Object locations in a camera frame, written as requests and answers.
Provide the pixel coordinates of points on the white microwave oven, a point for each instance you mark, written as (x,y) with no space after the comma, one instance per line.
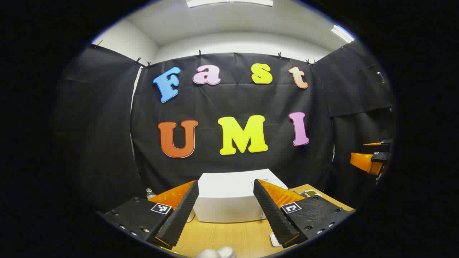
(226,195)

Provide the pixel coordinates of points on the green label drink bottle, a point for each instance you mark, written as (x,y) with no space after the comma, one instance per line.
(150,193)

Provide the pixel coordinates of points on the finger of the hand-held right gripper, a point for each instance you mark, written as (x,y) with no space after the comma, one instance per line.
(362,161)
(385,142)

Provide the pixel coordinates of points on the black backdrop cloth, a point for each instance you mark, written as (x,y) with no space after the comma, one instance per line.
(215,100)

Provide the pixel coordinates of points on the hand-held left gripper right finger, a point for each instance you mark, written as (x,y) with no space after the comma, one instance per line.
(272,215)

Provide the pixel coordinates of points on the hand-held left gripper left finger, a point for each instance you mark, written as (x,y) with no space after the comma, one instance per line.
(181,215)

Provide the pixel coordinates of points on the white divided bean dish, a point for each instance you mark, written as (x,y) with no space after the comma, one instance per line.
(310,193)

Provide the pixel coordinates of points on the ceiling light panel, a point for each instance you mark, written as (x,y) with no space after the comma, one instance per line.
(342,33)
(229,2)

